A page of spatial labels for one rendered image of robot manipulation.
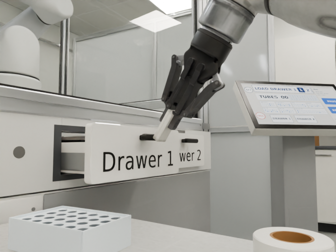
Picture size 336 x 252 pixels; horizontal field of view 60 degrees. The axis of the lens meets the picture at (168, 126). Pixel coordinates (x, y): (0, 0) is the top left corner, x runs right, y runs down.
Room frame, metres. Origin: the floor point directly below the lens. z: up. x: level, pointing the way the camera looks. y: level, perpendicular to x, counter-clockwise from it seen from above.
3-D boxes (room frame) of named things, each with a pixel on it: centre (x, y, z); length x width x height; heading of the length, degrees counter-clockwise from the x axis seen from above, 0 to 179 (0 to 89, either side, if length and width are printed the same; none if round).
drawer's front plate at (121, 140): (0.64, 0.06, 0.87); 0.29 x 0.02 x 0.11; 145
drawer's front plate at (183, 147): (0.95, -0.04, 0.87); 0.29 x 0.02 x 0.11; 145
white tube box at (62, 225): (0.37, 0.12, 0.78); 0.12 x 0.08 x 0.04; 61
